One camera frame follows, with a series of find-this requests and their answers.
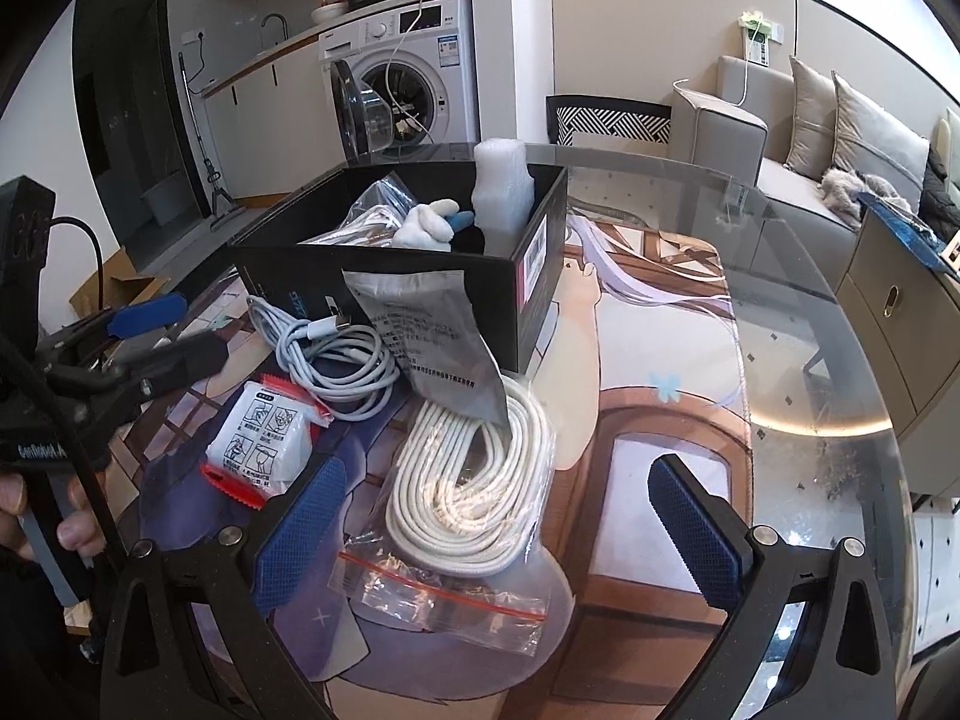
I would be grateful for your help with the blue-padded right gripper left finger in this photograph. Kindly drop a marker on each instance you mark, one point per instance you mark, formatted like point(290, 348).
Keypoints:
point(189, 635)

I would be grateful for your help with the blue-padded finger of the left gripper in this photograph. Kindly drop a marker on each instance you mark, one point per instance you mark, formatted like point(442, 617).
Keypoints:
point(93, 335)
point(97, 403)

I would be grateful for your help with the cardboard box on floor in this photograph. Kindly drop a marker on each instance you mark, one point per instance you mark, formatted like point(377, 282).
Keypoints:
point(121, 284)

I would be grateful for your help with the grey cushion right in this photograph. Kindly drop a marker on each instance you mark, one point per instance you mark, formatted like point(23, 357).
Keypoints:
point(869, 140)

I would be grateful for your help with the small white plush toy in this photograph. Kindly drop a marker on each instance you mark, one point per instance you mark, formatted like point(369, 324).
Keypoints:
point(432, 226)

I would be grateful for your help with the black patterned chair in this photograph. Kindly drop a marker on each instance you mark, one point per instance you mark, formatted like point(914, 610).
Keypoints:
point(570, 115)

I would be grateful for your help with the grey cushion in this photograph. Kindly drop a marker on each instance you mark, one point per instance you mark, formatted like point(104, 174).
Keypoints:
point(869, 140)
point(811, 148)

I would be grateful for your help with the clear zip bag with cables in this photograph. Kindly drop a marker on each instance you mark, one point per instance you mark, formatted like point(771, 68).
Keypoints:
point(374, 218)

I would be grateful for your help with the grey cushion left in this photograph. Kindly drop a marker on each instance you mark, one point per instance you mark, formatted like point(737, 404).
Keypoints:
point(811, 148)

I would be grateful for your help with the white foil packet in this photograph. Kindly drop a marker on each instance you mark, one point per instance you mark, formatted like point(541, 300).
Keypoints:
point(426, 320)

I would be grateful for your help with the beige sofa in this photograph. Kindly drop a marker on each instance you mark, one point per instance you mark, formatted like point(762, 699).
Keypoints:
point(744, 130)

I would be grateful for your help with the wall socket with charger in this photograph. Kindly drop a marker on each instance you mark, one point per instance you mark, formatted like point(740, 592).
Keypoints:
point(757, 34)

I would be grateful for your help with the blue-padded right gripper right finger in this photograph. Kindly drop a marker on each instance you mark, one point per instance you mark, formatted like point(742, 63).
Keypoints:
point(840, 664)

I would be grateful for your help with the person's left hand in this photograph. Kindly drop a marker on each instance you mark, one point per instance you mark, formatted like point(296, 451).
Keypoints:
point(78, 532)

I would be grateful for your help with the beige drawer cabinet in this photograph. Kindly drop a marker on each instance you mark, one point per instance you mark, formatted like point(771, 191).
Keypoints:
point(906, 317)

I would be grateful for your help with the white foam block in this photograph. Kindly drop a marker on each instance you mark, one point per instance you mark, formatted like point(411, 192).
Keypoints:
point(504, 192)

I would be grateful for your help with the black jacket on sofa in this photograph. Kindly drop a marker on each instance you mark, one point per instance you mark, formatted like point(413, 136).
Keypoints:
point(936, 209)

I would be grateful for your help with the white washing machine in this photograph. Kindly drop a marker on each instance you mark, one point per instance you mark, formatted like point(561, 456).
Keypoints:
point(403, 79)

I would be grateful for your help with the red white mask packet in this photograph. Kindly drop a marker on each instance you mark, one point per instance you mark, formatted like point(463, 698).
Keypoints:
point(265, 441)

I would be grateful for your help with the black cardboard box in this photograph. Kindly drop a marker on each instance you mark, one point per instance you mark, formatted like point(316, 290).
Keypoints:
point(509, 295)

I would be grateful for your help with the grey fluffy cloth on sofa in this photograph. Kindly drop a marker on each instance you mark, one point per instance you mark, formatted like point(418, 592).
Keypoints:
point(855, 191)

